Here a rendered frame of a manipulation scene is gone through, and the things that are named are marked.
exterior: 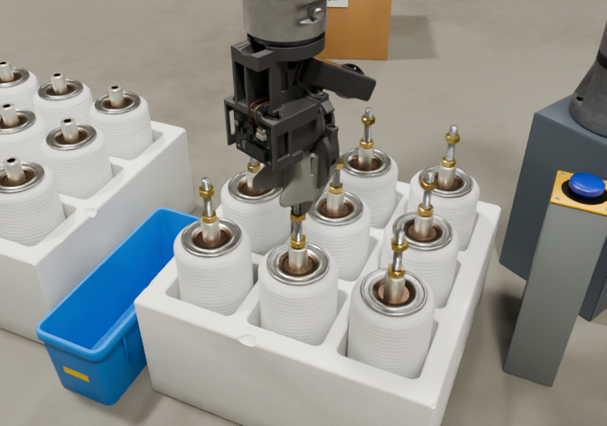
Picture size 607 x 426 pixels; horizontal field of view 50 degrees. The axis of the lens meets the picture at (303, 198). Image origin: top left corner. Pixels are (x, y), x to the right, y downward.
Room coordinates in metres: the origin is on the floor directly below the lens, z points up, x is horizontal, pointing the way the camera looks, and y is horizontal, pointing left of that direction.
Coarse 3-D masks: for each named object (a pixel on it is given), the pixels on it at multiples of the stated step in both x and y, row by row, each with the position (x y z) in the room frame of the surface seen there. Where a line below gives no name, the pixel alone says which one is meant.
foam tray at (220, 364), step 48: (288, 240) 0.71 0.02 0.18; (480, 240) 0.71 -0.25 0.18; (480, 288) 0.70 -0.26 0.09; (144, 336) 0.58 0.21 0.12; (192, 336) 0.55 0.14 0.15; (240, 336) 0.53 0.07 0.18; (336, 336) 0.53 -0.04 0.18; (432, 336) 0.56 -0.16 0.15; (192, 384) 0.56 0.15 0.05; (240, 384) 0.53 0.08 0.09; (288, 384) 0.50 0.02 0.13; (336, 384) 0.47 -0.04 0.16; (384, 384) 0.46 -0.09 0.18; (432, 384) 0.46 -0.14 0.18
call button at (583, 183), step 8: (576, 176) 0.65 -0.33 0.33; (584, 176) 0.65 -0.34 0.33; (592, 176) 0.65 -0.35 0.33; (576, 184) 0.63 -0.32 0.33; (584, 184) 0.63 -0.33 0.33; (592, 184) 0.63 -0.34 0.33; (600, 184) 0.63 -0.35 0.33; (576, 192) 0.62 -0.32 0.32; (584, 192) 0.62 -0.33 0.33; (592, 192) 0.62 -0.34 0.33; (600, 192) 0.62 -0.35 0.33
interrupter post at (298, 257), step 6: (306, 246) 0.58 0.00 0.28; (294, 252) 0.57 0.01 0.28; (300, 252) 0.57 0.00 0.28; (306, 252) 0.57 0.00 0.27; (294, 258) 0.57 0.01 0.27; (300, 258) 0.57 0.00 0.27; (306, 258) 0.57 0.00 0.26; (294, 264) 0.57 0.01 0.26; (300, 264) 0.57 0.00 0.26; (306, 264) 0.57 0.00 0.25; (300, 270) 0.57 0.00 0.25
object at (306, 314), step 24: (264, 264) 0.58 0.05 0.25; (336, 264) 0.58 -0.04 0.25; (264, 288) 0.55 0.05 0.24; (288, 288) 0.54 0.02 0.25; (312, 288) 0.54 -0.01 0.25; (336, 288) 0.56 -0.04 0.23; (264, 312) 0.56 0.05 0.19; (288, 312) 0.53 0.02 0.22; (312, 312) 0.53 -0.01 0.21; (336, 312) 0.57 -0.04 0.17; (288, 336) 0.53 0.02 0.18; (312, 336) 0.53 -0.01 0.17
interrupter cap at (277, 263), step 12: (276, 252) 0.60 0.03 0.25; (288, 252) 0.60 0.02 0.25; (312, 252) 0.60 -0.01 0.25; (324, 252) 0.60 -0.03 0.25; (276, 264) 0.57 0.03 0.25; (288, 264) 0.58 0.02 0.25; (312, 264) 0.58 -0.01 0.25; (324, 264) 0.57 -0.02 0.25; (276, 276) 0.55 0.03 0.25; (288, 276) 0.55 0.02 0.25; (300, 276) 0.55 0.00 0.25; (312, 276) 0.55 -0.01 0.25; (324, 276) 0.56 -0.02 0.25
